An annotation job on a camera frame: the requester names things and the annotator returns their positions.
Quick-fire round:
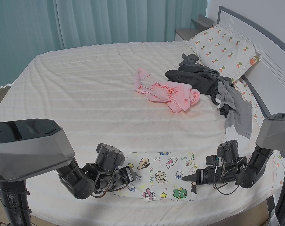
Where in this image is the grey bedside table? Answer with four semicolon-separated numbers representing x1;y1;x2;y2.
175;14;214;42

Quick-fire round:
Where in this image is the black garment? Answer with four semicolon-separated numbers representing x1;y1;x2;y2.
165;65;232;96

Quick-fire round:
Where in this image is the pink garment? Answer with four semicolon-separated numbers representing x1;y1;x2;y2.
133;67;201;113

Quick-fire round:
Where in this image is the dark grey garment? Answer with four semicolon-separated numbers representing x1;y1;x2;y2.
179;53;199;66

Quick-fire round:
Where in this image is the white printed pyjama top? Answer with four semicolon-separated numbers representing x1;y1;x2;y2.
113;152;198;201

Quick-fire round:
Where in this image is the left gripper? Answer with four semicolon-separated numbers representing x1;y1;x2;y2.
113;165;138;191

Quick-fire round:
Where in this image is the white printed pillow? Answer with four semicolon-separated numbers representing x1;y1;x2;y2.
184;24;262;83

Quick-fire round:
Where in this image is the bed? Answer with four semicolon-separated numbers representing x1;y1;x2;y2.
0;5;285;221

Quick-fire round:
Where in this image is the black cable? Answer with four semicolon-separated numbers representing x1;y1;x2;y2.
212;183;234;195

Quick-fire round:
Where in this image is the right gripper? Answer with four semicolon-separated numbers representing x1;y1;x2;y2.
196;167;221;185

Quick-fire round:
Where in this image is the blue-green curtain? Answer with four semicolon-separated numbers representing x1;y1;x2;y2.
0;0;210;89

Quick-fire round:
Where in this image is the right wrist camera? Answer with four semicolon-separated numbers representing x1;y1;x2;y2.
205;156;219;167

